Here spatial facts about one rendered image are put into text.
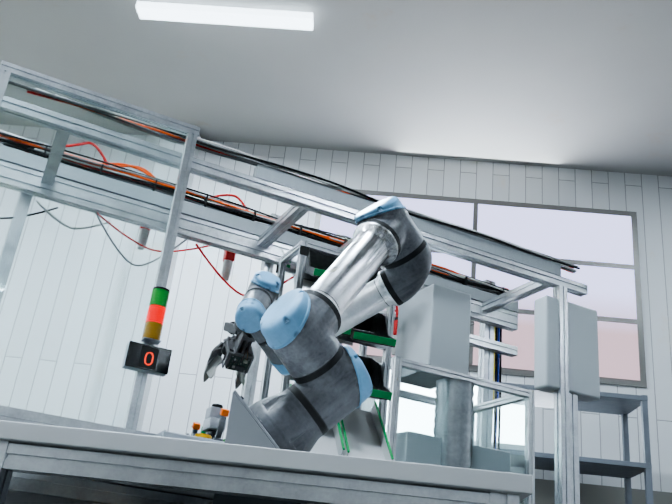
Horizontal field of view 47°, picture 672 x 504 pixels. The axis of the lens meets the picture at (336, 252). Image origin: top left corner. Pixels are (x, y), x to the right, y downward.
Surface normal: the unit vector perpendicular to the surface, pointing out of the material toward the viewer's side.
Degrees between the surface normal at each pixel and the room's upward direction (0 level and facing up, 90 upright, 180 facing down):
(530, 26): 180
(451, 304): 90
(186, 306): 90
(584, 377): 90
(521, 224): 90
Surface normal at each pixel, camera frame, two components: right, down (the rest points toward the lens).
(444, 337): 0.44, -0.33
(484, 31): -0.11, 0.91
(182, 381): -0.03, -0.41
